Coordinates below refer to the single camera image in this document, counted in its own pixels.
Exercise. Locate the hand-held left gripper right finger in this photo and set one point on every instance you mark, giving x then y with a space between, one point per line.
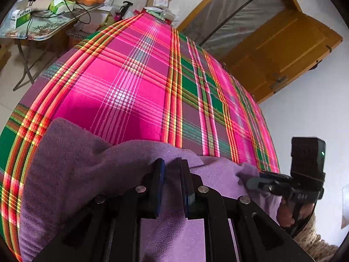
186 193

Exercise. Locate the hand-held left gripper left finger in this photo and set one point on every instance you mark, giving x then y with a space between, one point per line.
160 185

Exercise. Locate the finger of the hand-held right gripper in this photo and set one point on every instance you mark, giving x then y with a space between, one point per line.
275 178
253 182

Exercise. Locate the purple fleece cloth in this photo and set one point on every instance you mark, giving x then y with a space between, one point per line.
109 163

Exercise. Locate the person's right forearm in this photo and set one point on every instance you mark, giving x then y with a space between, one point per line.
313 240

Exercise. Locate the person's right hand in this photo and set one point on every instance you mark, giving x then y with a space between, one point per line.
285 214

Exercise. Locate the pink green plaid bedsheet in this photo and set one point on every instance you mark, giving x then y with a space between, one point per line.
122 87

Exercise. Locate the wooden door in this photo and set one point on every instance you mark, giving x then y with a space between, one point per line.
286 46

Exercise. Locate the grey white parcel bags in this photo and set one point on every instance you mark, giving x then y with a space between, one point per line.
160 13

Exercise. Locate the black hand pump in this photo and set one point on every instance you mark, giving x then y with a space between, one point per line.
124 8

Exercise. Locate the folding table with glass top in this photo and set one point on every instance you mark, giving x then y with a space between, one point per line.
46 28

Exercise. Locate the green tissue pack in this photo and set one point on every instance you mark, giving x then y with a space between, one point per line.
61 4

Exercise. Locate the green white medicine box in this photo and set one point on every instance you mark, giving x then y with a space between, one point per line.
21 19

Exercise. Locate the shiny wall sheet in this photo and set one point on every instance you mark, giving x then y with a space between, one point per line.
345 207

